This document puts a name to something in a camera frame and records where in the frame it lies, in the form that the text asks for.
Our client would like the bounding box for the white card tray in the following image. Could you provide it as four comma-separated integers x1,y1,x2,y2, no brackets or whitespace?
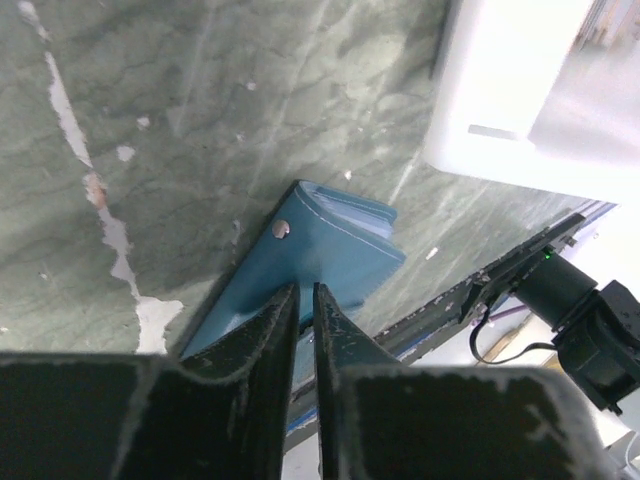
423,1,639,205

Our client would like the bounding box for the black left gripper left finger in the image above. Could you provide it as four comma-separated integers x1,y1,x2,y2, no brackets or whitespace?
1,285,299,479

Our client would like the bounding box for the blue card holder wallet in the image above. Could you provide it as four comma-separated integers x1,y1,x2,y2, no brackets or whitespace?
181,180,406,358

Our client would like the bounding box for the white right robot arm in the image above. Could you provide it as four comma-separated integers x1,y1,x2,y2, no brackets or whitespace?
459,213,639,421

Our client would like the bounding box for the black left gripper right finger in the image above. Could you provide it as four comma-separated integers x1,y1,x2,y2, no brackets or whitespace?
313,283,616,479

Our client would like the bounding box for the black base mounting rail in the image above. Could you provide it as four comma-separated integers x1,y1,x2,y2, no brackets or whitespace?
284,212,589,454

